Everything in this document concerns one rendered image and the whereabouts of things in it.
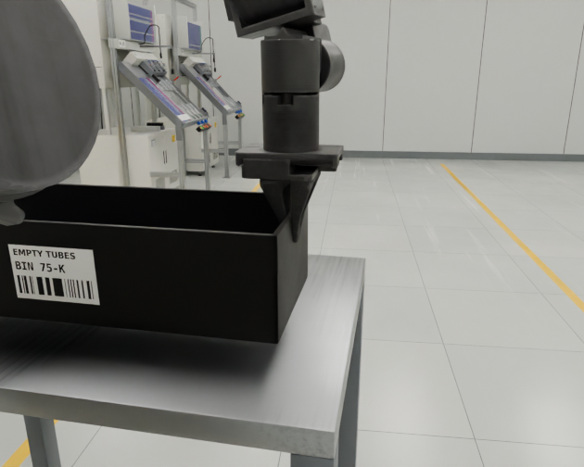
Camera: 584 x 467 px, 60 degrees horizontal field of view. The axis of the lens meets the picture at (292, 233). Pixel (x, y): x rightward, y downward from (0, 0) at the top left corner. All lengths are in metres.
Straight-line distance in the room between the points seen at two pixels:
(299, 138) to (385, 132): 6.75
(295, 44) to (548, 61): 7.16
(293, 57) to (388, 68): 6.72
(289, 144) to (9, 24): 0.34
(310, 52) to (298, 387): 0.32
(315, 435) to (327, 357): 0.12
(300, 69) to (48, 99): 0.33
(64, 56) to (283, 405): 0.38
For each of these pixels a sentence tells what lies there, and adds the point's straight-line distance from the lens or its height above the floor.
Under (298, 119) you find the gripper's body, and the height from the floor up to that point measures 1.05.
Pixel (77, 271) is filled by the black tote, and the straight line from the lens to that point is 0.56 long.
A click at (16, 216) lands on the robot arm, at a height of 1.05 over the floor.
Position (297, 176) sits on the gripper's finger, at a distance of 0.49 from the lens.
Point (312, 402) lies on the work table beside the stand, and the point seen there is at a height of 0.80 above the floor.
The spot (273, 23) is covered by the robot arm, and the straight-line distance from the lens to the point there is 0.51.
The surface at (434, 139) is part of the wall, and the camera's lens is 7.32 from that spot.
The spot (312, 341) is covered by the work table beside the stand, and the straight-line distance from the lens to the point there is 0.60.
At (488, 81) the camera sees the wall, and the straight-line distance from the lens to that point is 7.40.
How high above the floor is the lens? 1.09
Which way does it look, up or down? 17 degrees down
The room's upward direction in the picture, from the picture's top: straight up
